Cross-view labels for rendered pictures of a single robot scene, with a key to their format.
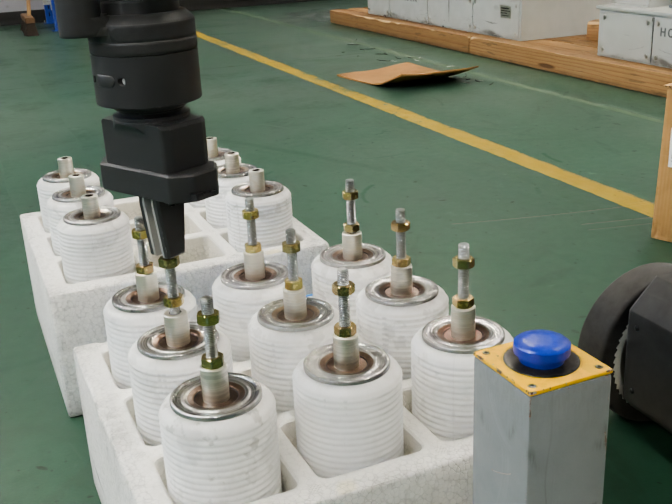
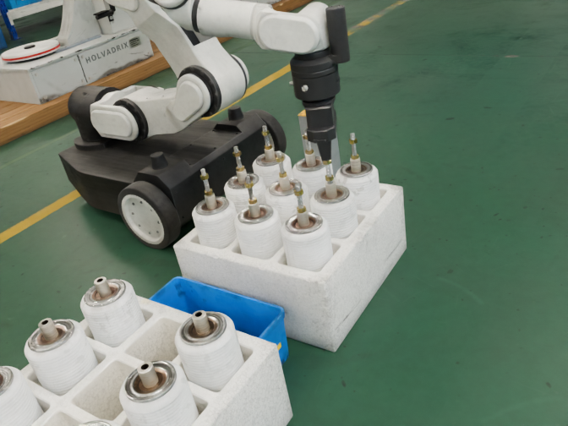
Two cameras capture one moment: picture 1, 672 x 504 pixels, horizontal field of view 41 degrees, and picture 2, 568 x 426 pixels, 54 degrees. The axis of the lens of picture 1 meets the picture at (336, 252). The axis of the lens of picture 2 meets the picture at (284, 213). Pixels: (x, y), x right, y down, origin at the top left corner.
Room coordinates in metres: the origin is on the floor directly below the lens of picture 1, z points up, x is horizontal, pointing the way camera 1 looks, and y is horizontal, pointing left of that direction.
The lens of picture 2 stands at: (1.35, 1.00, 0.82)
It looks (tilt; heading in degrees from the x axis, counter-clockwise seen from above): 30 degrees down; 241
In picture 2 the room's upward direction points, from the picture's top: 11 degrees counter-clockwise
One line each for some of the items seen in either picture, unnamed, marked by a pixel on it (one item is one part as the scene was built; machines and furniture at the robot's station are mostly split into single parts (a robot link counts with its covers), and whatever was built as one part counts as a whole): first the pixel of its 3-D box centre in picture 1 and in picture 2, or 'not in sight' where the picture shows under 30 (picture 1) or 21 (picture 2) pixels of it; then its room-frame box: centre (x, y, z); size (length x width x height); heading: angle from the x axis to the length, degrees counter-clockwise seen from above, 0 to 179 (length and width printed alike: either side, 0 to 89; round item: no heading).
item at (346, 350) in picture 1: (346, 350); (310, 159); (0.70, 0.00, 0.26); 0.02 x 0.02 x 0.03
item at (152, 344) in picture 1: (178, 341); (331, 194); (0.76, 0.15, 0.25); 0.08 x 0.08 x 0.01
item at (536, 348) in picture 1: (541, 353); not in sight; (0.57, -0.14, 0.32); 0.04 x 0.04 x 0.02
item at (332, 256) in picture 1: (352, 256); (212, 206); (0.96, -0.02, 0.25); 0.08 x 0.08 x 0.01
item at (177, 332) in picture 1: (177, 328); (330, 189); (0.76, 0.15, 0.26); 0.02 x 0.02 x 0.03
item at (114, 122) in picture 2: not in sight; (133, 112); (0.86, -0.75, 0.28); 0.21 x 0.20 x 0.13; 112
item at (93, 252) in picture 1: (101, 278); (215, 369); (1.16, 0.33, 0.16); 0.10 x 0.10 x 0.18
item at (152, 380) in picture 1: (188, 426); (336, 231); (0.76, 0.15, 0.16); 0.10 x 0.10 x 0.18
